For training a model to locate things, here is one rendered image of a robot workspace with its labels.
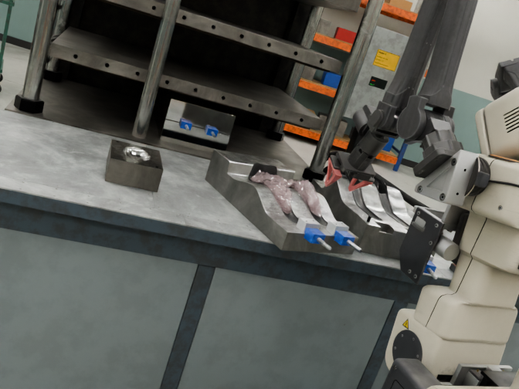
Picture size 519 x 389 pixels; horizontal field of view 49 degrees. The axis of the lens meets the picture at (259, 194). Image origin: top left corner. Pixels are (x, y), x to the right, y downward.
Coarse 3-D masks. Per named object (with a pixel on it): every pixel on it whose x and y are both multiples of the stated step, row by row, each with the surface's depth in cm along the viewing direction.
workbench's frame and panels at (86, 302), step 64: (0, 192) 134; (0, 256) 144; (64, 256) 148; (128, 256) 152; (192, 256) 156; (256, 256) 160; (320, 256) 159; (0, 320) 151; (64, 320) 155; (128, 320) 159; (192, 320) 163; (256, 320) 168; (320, 320) 173; (384, 320) 179; (0, 384) 157; (64, 384) 162; (128, 384) 166; (192, 384) 171; (256, 384) 177; (320, 384) 182
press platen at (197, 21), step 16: (112, 0) 205; (128, 0) 206; (144, 0) 208; (160, 0) 249; (160, 16) 211; (192, 16) 213; (208, 16) 242; (224, 32) 218; (240, 32) 219; (256, 32) 241; (272, 48) 224; (288, 48) 225; (304, 48) 250; (320, 64) 230; (336, 64) 232
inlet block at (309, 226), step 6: (300, 222) 154; (306, 222) 153; (312, 222) 154; (300, 228) 154; (306, 228) 153; (312, 228) 154; (318, 228) 156; (306, 234) 153; (312, 234) 150; (318, 234) 151; (312, 240) 150; (318, 240) 150; (324, 246) 148; (330, 246) 147
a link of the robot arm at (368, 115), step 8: (360, 112) 147; (368, 112) 144; (376, 112) 137; (384, 112) 136; (360, 120) 146; (368, 120) 140; (376, 120) 136; (360, 128) 145; (376, 128) 137; (360, 136) 147; (392, 136) 141
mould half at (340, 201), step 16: (320, 192) 204; (336, 192) 192; (368, 192) 195; (336, 208) 189; (352, 208) 180; (368, 208) 187; (400, 208) 196; (352, 224) 176; (368, 224) 167; (400, 224) 179; (368, 240) 169; (384, 240) 170; (400, 240) 172; (384, 256) 172
